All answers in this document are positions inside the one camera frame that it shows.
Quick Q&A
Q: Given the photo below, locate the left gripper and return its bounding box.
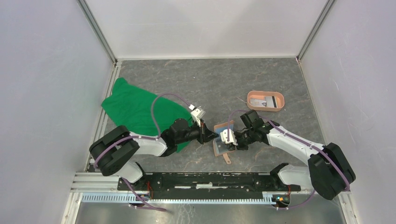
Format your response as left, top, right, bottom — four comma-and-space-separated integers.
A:
176, 119, 219, 145

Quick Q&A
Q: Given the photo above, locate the tan leather card holder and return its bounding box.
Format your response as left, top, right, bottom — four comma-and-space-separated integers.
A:
212, 120, 235, 165

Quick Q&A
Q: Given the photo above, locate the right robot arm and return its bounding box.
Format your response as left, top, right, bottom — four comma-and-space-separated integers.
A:
219, 110, 356, 200

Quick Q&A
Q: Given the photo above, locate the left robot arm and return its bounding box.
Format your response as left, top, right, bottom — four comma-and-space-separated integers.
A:
89, 119, 219, 190

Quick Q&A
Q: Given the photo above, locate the white card with stripe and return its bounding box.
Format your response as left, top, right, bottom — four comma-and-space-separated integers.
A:
265, 96, 277, 108

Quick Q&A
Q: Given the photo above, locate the pink oval tray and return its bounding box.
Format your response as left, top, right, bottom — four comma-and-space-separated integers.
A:
247, 91, 285, 112

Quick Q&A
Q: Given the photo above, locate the green cloth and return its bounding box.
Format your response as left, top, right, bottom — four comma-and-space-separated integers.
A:
101, 78, 193, 136

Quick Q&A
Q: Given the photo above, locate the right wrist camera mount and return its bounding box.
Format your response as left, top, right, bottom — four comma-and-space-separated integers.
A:
220, 128, 238, 145

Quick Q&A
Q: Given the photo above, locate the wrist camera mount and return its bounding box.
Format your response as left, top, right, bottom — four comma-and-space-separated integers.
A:
220, 128, 238, 145
188, 104, 205, 127

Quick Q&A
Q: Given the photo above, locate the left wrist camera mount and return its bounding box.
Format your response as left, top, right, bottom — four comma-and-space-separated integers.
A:
188, 104, 205, 127

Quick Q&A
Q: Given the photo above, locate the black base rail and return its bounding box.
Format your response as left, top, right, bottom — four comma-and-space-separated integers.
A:
132, 172, 301, 199

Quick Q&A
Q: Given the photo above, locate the slotted cable duct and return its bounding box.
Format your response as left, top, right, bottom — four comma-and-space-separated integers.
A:
81, 193, 276, 205

